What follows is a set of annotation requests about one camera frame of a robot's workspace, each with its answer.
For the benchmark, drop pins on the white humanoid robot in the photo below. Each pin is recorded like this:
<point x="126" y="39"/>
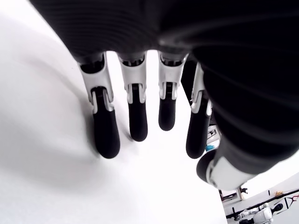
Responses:
<point x="262" y="213"/>

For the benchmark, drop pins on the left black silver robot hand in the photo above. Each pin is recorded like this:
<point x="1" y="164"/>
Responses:
<point x="210" y="58"/>

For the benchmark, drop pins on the small teal object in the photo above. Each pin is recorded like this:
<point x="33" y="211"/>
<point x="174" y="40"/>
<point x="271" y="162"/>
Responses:
<point x="210" y="148"/>

